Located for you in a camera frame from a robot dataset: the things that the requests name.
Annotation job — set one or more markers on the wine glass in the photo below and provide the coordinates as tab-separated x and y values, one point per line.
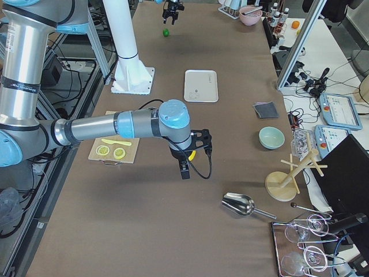
301	230
311	261

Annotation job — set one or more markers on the wooden cutting board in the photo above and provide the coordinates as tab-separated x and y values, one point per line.
114	154

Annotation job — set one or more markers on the lower teach pendant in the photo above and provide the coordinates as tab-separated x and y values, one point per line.
328	137

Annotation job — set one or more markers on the wooden mug tree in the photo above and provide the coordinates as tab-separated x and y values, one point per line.
282	186

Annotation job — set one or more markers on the beige rabbit tray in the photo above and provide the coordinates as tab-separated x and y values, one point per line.
200	86

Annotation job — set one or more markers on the pale green bowl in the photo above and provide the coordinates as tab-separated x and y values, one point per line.
271	137

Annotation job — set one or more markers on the clear plastic container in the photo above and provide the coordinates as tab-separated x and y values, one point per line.
301	141

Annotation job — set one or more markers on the black monitor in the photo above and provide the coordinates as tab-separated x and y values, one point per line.
345	181

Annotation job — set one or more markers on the green lime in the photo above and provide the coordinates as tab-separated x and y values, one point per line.
166	32

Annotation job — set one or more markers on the upper teach pendant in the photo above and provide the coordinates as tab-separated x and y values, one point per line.
339	110

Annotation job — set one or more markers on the pink bowl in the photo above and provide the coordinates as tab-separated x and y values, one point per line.
250	15

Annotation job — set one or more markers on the aluminium frame post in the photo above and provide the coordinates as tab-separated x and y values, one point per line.
313	15

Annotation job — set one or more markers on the bottle rack with bottles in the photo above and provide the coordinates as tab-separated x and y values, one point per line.
276	19

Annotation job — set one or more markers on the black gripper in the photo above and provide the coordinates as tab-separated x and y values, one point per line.
178	154
172	6

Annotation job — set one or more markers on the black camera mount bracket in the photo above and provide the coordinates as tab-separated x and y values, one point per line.
201	139

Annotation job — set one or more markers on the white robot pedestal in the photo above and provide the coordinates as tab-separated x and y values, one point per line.
131	75

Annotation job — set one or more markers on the teach pendant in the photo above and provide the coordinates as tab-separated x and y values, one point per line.
328	137
339	110

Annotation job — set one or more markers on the orange fruit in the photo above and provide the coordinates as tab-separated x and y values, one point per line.
295	24

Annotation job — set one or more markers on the clear plastic bag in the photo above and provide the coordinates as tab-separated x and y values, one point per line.
11	209

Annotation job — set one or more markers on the grey folded cloth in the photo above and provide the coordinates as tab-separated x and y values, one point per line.
266	110

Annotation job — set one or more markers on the shiny metal scoop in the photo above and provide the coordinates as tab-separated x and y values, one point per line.
243	205

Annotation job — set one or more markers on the metal glass rack tray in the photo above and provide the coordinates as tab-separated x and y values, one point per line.
329	244

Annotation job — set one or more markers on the lower wine glass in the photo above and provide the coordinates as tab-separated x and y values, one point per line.
311	261

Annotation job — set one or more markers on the upper wine glass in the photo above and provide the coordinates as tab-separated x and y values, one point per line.
301	230

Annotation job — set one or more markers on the yellow plastic knife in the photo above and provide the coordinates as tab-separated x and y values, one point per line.
111	142

